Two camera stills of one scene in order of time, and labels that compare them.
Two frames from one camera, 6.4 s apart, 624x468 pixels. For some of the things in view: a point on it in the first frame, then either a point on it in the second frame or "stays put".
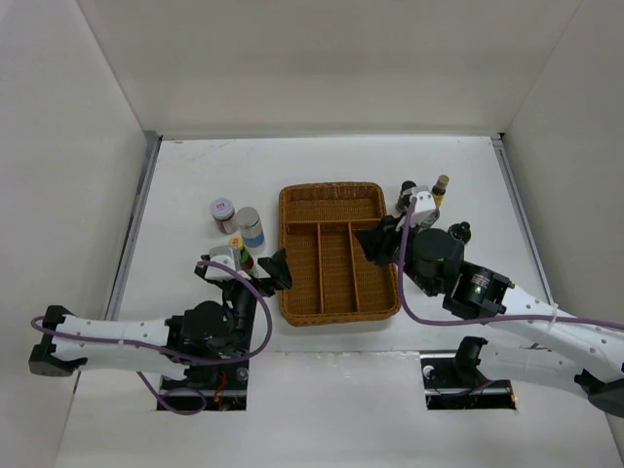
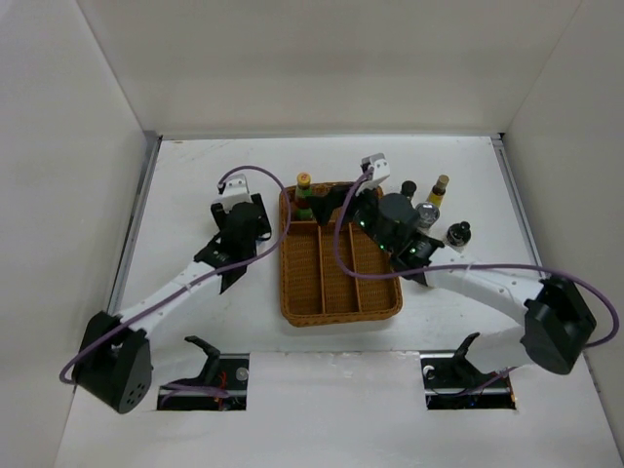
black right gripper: x=376 y=242 -> x=324 y=205
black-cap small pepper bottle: x=403 y=202 stays put
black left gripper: x=277 y=269 -> x=221 y=214
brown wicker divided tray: x=334 y=276 stays put
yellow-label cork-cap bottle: x=439 y=190 stays put
